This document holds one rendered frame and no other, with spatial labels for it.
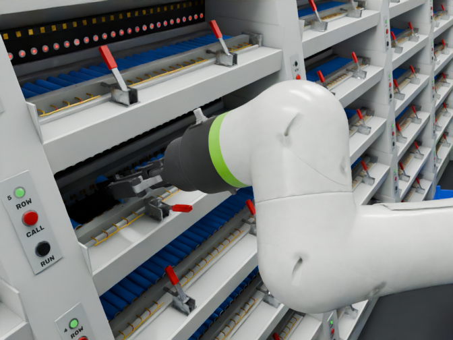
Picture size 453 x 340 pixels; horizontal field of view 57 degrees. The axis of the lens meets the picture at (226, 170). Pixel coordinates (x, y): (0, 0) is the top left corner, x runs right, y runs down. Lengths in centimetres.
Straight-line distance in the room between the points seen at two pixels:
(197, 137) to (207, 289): 42
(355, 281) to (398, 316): 146
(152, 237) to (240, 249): 30
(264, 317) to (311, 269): 67
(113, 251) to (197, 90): 31
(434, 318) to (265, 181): 152
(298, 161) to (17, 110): 33
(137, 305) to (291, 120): 50
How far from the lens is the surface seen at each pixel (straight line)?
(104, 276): 64
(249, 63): 87
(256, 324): 103
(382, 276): 43
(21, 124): 54
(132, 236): 67
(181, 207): 65
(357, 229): 41
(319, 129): 40
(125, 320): 77
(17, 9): 57
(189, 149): 49
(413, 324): 184
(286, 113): 40
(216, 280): 86
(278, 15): 98
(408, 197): 232
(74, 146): 58
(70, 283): 60
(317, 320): 131
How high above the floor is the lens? 124
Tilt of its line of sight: 20 degrees down
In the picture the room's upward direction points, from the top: 12 degrees counter-clockwise
